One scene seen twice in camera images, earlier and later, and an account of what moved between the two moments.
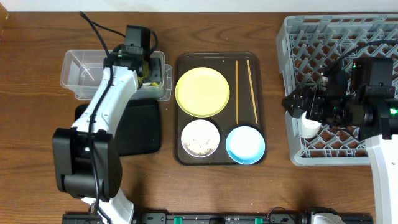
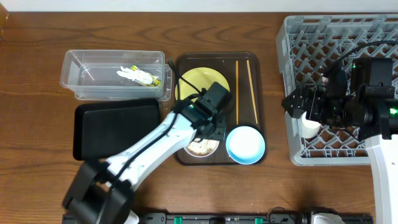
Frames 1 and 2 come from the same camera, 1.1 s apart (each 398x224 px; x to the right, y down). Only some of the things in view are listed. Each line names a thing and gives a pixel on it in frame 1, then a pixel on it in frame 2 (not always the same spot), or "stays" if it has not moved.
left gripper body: x=155 y=74 -> x=216 y=131
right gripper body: x=323 y=107 stays
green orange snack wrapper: x=153 y=84 stays
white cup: x=310 y=128 stays
